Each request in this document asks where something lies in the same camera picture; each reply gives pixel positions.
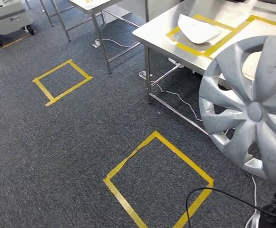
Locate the silver grey wheel hubcap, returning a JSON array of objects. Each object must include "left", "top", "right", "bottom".
[{"left": 198, "top": 35, "right": 276, "bottom": 192}]

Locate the stainless steel workbench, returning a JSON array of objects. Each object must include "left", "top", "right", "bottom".
[{"left": 132, "top": 0, "right": 276, "bottom": 136}]

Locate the white plastic cover part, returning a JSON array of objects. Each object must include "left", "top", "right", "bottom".
[{"left": 177, "top": 13, "right": 222, "bottom": 45}]

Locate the white power strip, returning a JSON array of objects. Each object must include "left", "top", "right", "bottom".
[{"left": 138, "top": 70, "right": 153, "bottom": 80}]

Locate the yellow floor tape square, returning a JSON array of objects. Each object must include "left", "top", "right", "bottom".
[
  {"left": 102, "top": 130, "right": 214, "bottom": 228},
  {"left": 33, "top": 59, "right": 93, "bottom": 107}
]

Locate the stainless steel table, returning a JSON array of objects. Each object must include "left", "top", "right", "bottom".
[{"left": 25, "top": 0, "right": 142, "bottom": 75}]

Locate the yellow tape outline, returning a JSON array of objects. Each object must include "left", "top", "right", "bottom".
[{"left": 166, "top": 14, "right": 276, "bottom": 59}]

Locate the grey wheeled cabinet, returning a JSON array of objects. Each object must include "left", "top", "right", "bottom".
[{"left": 0, "top": 0, "right": 36, "bottom": 48}]

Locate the long white power cable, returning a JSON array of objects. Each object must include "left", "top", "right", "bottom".
[{"left": 152, "top": 78, "right": 260, "bottom": 228}]

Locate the white cable with plug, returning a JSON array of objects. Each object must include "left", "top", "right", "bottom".
[{"left": 92, "top": 38, "right": 140, "bottom": 49}]

